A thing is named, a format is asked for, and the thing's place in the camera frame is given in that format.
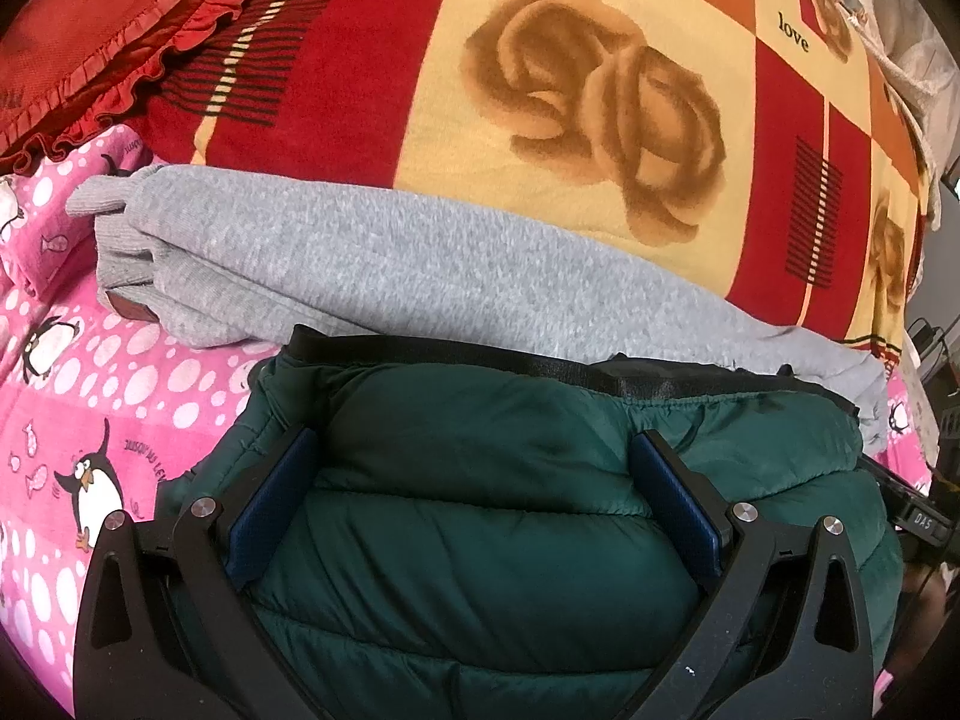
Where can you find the red yellow rose print blanket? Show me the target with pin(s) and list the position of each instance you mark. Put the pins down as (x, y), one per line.
(585, 90)

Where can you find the green puffer jacket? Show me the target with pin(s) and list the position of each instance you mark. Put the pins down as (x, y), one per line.
(480, 480)

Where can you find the grey knit sweater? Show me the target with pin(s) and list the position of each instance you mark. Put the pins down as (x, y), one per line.
(375, 262)

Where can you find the red heart-shaped frilled pillow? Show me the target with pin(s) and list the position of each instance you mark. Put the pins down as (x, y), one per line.
(82, 30)

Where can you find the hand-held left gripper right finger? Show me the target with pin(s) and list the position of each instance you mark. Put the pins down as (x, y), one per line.
(679, 510)

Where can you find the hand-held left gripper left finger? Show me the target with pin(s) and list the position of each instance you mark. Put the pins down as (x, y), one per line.
(271, 506)

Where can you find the white crumpled cloth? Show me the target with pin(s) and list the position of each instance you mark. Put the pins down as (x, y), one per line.
(911, 30)

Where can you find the pink penguin print blanket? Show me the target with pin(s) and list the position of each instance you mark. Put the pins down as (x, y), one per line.
(112, 405)

